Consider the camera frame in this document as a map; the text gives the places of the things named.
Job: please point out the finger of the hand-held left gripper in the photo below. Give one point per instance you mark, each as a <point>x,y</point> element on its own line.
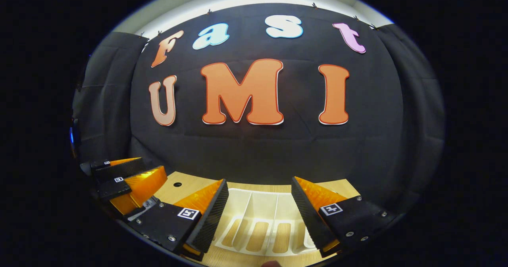
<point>139,185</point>
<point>119,167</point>

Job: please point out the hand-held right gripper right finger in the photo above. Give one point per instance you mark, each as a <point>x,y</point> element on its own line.
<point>307,215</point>

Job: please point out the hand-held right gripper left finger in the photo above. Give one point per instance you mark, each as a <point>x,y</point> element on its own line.
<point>210,223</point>

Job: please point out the white bookshelf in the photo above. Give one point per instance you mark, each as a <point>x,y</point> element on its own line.
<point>258,207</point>

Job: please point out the black backdrop cloth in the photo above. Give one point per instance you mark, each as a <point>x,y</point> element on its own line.
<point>258,152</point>

